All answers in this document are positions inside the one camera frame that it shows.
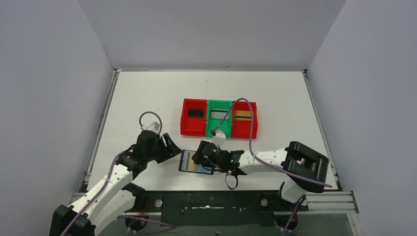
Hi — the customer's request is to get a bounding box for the black leather card holder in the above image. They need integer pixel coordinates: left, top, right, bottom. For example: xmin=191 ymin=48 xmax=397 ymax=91
xmin=179 ymin=150 xmax=214 ymax=175

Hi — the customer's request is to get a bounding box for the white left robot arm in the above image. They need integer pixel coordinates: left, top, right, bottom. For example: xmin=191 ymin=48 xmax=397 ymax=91
xmin=49 ymin=130 xmax=182 ymax=236

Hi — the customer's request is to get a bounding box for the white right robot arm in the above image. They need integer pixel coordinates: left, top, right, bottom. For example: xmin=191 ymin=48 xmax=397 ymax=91
xmin=192 ymin=141 xmax=331 ymax=210

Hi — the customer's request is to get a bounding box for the silver magnetic stripe card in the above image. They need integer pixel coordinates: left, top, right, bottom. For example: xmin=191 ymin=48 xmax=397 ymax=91
xmin=210 ymin=109 xmax=229 ymax=120

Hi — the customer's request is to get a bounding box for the black card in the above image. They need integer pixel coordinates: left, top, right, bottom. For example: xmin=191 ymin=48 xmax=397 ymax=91
xmin=188 ymin=109 xmax=205 ymax=118

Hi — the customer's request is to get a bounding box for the gold VIP card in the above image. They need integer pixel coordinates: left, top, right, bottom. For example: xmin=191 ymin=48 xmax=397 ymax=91
xmin=234 ymin=110 xmax=252 ymax=121

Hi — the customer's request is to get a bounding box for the red plastic bin left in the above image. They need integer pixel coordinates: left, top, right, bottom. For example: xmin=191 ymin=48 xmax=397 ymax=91
xmin=180 ymin=98 xmax=208 ymax=137

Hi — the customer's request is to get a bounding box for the red plastic bin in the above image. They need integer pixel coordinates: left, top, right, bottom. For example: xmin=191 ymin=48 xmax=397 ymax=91
xmin=231 ymin=101 xmax=258 ymax=139
xmin=180 ymin=98 xmax=208 ymax=137

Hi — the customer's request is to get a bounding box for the green plastic bin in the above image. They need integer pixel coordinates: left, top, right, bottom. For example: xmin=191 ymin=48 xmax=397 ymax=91
xmin=205 ymin=99 xmax=232 ymax=138

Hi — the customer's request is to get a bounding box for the red plastic bin right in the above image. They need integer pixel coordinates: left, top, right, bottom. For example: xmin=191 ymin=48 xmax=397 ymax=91
xmin=231 ymin=101 xmax=258 ymax=139

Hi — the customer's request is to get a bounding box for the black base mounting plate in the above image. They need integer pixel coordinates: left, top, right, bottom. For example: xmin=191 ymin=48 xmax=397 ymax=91
xmin=127 ymin=190 xmax=296 ymax=227

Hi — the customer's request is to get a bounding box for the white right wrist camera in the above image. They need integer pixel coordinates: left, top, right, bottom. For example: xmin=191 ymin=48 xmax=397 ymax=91
xmin=211 ymin=130 xmax=226 ymax=148

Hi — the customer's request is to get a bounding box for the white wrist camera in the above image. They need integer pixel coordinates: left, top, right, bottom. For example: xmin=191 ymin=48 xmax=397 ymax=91
xmin=141 ymin=121 xmax=161 ymax=134
xmin=211 ymin=130 xmax=226 ymax=148

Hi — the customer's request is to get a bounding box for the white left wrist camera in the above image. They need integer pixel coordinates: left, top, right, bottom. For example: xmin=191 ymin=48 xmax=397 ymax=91
xmin=141 ymin=121 xmax=161 ymax=134

